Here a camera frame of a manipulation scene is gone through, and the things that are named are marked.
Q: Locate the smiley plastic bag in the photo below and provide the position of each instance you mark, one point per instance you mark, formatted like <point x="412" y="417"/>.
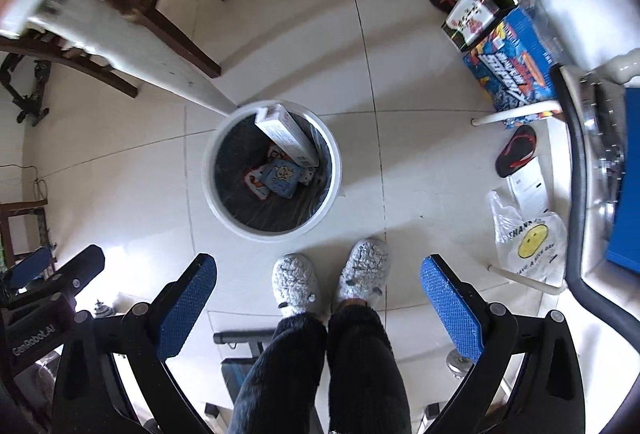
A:
<point x="530" y="244"/>

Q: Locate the grey fluffy left slipper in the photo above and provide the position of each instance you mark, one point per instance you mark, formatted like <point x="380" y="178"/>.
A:
<point x="295" y="281"/>

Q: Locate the grey fluffy slipper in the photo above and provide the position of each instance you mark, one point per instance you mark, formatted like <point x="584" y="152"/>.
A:
<point x="295" y="281"/>
<point x="362" y="269"/>

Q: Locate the person's leg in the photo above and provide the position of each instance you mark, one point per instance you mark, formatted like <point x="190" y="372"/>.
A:
<point x="280" y="379"/>
<point x="362" y="369"/>

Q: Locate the person's right leg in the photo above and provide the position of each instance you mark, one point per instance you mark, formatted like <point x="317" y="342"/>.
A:
<point x="362" y="369"/>

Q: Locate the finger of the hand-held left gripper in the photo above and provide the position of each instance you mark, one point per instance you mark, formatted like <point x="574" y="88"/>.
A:
<point x="31" y="265"/>
<point x="85" y="266"/>

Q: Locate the black metal stand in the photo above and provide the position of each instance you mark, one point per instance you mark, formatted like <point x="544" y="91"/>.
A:
<point x="35" y="93"/>

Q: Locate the red and white packet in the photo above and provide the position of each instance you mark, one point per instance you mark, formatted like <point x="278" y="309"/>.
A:
<point x="254" y="181"/>

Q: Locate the blue panel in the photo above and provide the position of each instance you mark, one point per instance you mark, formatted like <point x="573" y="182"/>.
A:
<point x="627" y="194"/>

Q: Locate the blue star snack packet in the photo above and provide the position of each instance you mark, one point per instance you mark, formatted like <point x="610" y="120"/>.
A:
<point x="282" y="179"/>

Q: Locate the blue printed cardboard box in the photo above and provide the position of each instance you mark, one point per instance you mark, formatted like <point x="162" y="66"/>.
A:
<point x="520" y="63"/>

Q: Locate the person's left leg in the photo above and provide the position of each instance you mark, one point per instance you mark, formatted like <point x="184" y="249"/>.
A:
<point x="280" y="379"/>

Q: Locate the black bin liner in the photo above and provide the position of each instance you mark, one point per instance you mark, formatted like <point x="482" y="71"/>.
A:
<point x="290" y="211"/>

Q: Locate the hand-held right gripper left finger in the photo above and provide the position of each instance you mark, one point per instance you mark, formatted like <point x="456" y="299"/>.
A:
<point x="185" y="309"/>

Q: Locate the brown wooden shelf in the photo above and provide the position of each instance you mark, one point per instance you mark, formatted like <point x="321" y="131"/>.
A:
<point x="20" y="224"/>

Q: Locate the white round trash bin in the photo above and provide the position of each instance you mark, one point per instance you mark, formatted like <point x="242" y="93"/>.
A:
<point x="212" y="194"/>

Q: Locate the black and red flip-flop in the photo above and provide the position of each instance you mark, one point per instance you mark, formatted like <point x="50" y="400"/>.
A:
<point x="445" y="2"/>
<point x="517" y="151"/>

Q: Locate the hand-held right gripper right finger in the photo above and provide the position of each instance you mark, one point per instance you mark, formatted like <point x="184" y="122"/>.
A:
<point x="450" y="309"/>

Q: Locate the dark wooden chair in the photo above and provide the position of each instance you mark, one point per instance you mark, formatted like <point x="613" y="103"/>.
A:
<point x="165" y="31"/>

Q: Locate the small white patterned packet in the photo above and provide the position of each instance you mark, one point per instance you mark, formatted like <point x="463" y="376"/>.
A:
<point x="307" y="176"/>

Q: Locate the white rack tube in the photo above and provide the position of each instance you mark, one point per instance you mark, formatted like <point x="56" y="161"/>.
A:
<point x="525" y="281"/>
<point x="515" y="112"/>

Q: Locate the grey fluffy right slipper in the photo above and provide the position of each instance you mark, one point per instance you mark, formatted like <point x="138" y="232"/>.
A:
<point x="362" y="269"/>

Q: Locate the white table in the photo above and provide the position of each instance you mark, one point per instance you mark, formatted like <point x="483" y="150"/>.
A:
<point x="150" y="66"/>

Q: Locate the long white carton box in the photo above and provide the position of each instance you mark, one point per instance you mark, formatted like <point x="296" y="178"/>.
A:
<point x="287" y="133"/>

